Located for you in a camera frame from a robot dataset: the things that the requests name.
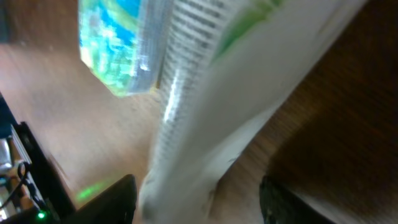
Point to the white tube with tan cap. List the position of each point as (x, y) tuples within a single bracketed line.
[(228, 66)]

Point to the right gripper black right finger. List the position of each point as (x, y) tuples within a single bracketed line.
[(280, 206)]

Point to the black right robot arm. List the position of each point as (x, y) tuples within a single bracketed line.
[(36, 190)]

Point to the small green tissue pack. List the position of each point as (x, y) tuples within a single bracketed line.
[(122, 42)]

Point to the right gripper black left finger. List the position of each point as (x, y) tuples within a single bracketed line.
[(115, 205)]

